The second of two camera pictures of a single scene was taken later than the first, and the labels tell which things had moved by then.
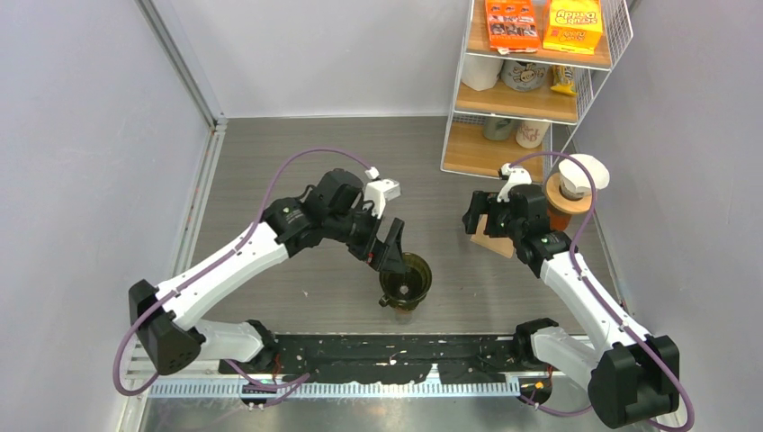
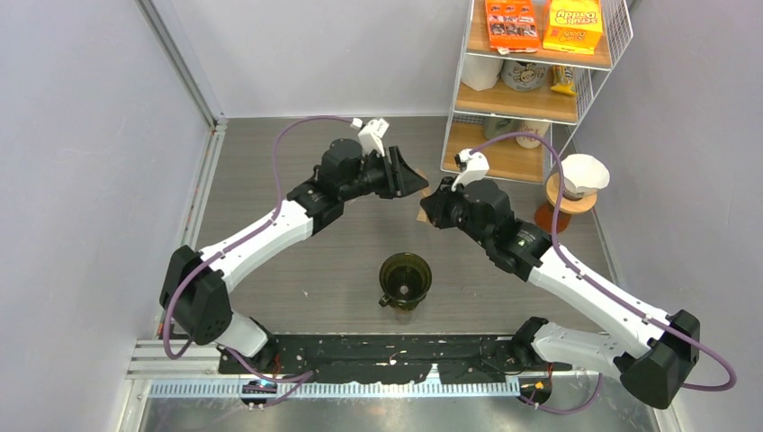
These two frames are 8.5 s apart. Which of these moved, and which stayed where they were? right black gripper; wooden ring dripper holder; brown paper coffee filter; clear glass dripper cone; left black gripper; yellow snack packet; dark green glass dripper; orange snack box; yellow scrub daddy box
Moved: left black gripper; brown paper coffee filter; right black gripper
Stayed: clear glass dripper cone; dark green glass dripper; yellow scrub daddy box; orange snack box; wooden ring dripper holder; yellow snack packet
